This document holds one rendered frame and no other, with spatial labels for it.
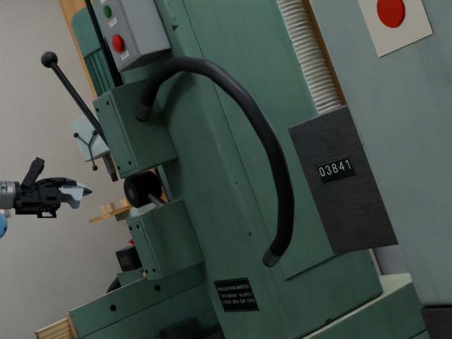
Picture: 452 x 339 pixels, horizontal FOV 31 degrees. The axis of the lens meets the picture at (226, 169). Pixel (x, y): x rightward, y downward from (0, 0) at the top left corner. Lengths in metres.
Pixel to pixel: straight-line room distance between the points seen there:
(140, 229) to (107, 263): 3.40
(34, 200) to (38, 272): 2.53
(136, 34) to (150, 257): 0.39
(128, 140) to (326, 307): 0.44
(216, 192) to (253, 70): 0.21
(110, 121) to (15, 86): 3.43
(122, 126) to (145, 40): 0.16
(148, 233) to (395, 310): 0.45
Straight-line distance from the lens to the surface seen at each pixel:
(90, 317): 1.57
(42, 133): 4.82
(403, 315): 1.48
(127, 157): 1.41
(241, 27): 1.39
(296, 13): 3.11
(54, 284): 4.72
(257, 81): 1.37
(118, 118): 1.41
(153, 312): 1.61
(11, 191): 2.17
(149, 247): 1.44
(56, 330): 1.58
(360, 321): 1.42
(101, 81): 1.67
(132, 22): 1.33
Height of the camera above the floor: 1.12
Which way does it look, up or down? 1 degrees down
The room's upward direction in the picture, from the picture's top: 20 degrees counter-clockwise
